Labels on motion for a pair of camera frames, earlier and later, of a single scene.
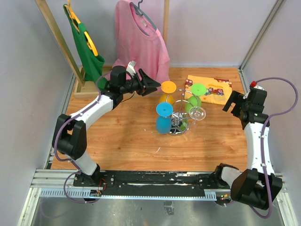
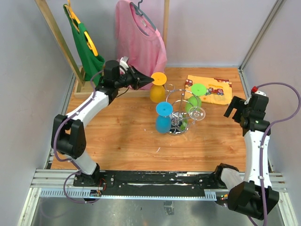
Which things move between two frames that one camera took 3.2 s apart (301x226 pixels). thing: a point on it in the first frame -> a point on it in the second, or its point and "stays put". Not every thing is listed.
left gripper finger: x=149 y=90 -> x=137 y=86
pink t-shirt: x=137 y=40 stays put
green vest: x=93 y=65 stays put
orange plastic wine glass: x=168 y=88 -> x=157 y=92
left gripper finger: x=148 y=81 stays put
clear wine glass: x=197 y=113 stays put
